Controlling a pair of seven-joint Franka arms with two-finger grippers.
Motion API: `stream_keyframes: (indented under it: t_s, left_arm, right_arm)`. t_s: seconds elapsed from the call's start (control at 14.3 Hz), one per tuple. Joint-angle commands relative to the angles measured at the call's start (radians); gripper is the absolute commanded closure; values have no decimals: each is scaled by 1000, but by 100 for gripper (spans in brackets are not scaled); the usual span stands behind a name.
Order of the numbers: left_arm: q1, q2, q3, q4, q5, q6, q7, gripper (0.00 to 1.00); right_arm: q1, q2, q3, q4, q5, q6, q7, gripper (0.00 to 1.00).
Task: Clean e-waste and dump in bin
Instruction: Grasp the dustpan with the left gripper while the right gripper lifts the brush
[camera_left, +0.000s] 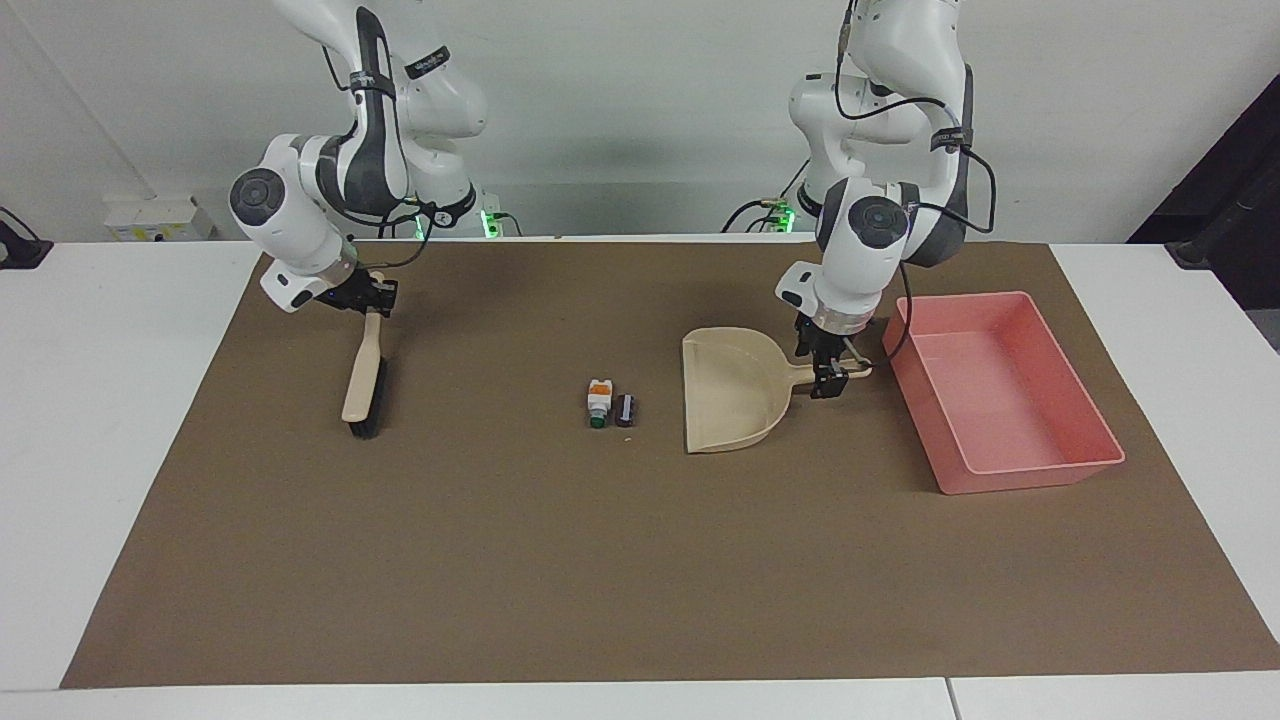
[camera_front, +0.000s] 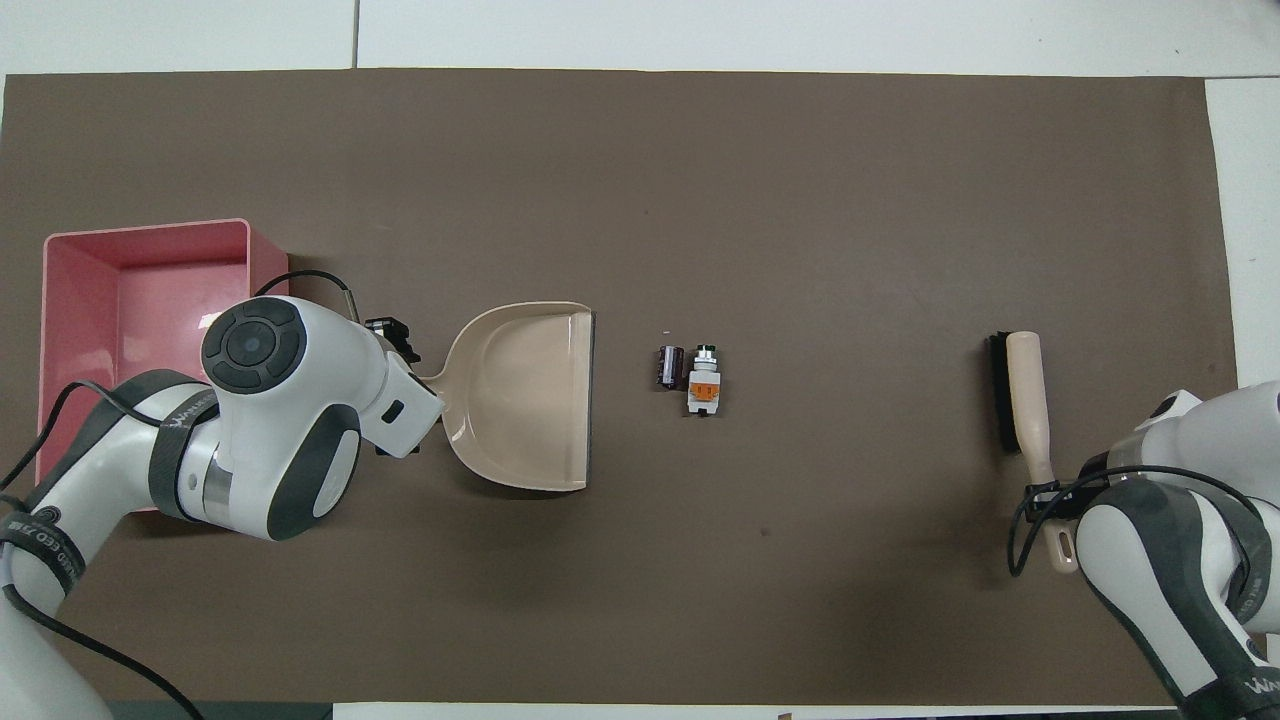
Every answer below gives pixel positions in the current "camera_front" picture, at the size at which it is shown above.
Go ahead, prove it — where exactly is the beige brush with black bristles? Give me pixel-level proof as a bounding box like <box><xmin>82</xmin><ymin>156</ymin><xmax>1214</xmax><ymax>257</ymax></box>
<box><xmin>988</xmin><ymin>330</ymin><xmax>1082</xmax><ymax>575</ymax></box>

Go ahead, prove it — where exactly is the beige plastic dustpan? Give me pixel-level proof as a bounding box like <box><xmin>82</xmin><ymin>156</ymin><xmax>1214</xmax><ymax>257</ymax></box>
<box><xmin>413</xmin><ymin>301</ymin><xmax>598</xmax><ymax>493</ymax></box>

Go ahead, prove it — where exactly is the pink plastic bin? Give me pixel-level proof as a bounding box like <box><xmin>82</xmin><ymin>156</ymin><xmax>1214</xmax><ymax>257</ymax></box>
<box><xmin>38</xmin><ymin>218</ymin><xmax>291</xmax><ymax>513</ymax></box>

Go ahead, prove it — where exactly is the black cable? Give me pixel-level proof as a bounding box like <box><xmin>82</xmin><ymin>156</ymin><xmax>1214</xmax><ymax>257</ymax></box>
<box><xmin>0</xmin><ymin>379</ymin><xmax>217</xmax><ymax>501</ymax></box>
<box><xmin>1007</xmin><ymin>464</ymin><xmax>1253</xmax><ymax>579</ymax></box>
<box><xmin>252</xmin><ymin>268</ymin><xmax>360</xmax><ymax>324</ymax></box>
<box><xmin>0</xmin><ymin>578</ymin><xmax>207</xmax><ymax>720</ymax></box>

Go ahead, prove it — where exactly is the white and orange push-button switch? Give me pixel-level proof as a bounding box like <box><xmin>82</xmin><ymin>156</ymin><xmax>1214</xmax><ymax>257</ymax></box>
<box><xmin>684</xmin><ymin>342</ymin><xmax>724</xmax><ymax>420</ymax></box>

